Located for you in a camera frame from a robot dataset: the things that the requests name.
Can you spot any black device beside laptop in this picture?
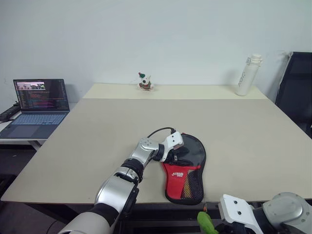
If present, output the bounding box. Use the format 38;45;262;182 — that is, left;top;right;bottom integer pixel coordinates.
0;104;20;123

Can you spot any black red mesh paddle case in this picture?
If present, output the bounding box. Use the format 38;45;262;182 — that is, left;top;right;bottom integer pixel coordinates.
160;133;207;206

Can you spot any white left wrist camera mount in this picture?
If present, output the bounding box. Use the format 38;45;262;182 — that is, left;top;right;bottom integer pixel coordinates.
160;131;184;163

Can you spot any white side desk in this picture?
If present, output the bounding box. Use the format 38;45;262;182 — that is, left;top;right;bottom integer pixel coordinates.
0;101;79;152

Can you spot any white water bottle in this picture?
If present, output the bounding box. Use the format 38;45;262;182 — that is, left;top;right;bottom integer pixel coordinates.
234;54;264;97

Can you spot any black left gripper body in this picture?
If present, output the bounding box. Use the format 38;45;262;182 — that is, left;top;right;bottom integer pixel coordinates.
167;149;183;167

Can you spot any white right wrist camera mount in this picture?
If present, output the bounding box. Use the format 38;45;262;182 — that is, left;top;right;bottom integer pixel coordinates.
219;194;262;234

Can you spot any open grey laptop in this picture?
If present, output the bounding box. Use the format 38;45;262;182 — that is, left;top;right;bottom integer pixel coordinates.
0;78;72;140

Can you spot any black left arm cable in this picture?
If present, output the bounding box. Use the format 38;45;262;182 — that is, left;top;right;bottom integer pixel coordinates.
147;127;176;140

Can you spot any black office chair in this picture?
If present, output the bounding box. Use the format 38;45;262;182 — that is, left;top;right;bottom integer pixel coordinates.
274;51;312;140

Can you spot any green fluffy tassel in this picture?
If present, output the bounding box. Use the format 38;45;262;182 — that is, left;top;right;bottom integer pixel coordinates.
197;211;219;234

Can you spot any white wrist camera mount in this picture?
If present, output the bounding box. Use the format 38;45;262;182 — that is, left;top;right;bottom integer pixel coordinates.
219;194;262;234
160;131;184;163

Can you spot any small white plush dog toy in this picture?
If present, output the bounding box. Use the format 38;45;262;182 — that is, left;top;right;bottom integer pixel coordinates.
136;71;155;92

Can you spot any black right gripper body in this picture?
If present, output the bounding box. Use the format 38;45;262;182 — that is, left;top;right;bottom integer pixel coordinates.
214;222;246;234

